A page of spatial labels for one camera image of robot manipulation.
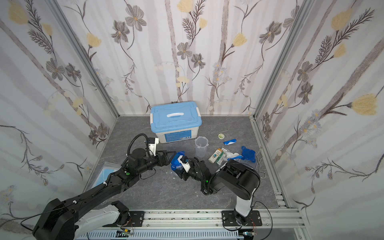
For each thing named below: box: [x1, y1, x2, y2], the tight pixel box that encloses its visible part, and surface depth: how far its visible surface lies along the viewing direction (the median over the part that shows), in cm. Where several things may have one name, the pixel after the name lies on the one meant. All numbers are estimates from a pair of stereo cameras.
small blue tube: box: [223, 139, 237, 146], surface depth 107 cm
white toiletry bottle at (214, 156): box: [208, 149, 222, 164], surface depth 97 cm
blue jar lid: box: [241, 146, 257, 163], surface depth 100 cm
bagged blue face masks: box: [91, 161, 122, 189], surface depth 92 cm
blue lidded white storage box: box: [150, 101, 203, 144], surface depth 98 cm
